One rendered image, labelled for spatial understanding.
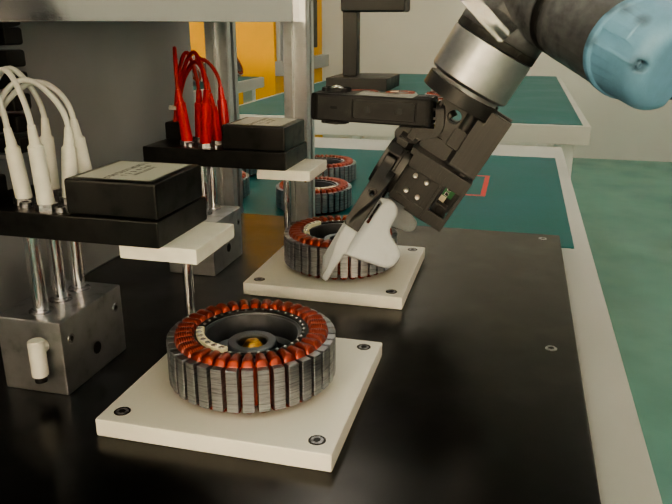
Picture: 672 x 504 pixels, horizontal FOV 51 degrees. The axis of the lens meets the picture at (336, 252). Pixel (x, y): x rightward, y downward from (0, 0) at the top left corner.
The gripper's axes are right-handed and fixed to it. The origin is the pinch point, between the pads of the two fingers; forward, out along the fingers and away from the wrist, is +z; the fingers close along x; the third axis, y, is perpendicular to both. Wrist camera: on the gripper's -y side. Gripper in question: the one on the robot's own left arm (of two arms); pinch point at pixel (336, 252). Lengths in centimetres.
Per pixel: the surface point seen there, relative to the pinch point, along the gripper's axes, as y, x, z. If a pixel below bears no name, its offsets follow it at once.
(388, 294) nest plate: 6.3, -7.1, -2.3
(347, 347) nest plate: 5.5, -18.3, -1.7
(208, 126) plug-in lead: -16.4, -2.9, -4.8
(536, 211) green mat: 19.7, 38.3, -6.6
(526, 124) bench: 19, 133, -6
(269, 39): -112, 323, 49
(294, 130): -9.5, -0.4, -8.3
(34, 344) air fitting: -12.0, -29.0, 5.0
